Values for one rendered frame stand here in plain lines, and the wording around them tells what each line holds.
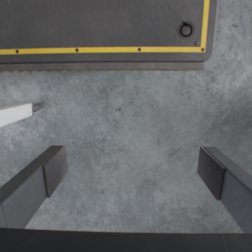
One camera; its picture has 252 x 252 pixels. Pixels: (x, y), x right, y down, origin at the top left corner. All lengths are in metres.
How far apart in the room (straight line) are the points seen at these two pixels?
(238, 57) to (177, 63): 0.47
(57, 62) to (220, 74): 0.66
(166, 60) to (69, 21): 0.26
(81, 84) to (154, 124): 0.38
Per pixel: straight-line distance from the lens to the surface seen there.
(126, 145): 0.86
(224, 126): 0.93
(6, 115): 0.70
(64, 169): 0.17
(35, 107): 0.86
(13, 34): 0.58
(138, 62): 0.49
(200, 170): 0.17
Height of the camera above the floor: 0.80
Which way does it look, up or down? 75 degrees down
